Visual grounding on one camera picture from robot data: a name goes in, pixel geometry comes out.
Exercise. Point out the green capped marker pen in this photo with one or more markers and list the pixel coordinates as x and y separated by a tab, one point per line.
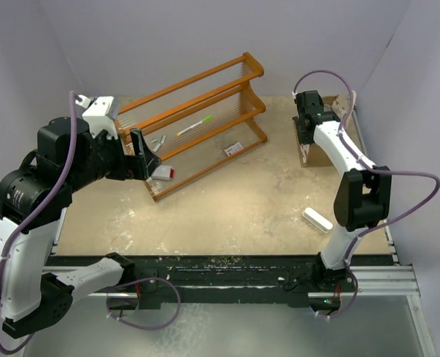
195	125

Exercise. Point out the black table front rail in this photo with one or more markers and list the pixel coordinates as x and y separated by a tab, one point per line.
291	280

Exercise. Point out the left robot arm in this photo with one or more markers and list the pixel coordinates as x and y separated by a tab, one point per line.
72	152

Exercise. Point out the white oblong case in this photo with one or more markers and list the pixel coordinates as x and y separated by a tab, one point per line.
318	220

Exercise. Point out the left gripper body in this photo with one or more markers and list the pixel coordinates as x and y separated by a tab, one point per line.
107	158

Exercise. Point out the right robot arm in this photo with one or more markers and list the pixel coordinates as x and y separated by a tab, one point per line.
363	195

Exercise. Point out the small red white card box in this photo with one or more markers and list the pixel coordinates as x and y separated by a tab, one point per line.
233	149

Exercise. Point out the orange wooden shelf rack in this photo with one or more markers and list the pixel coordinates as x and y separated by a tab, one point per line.
224	92

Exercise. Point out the brown canvas bag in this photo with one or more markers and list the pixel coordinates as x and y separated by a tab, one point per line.
317	133

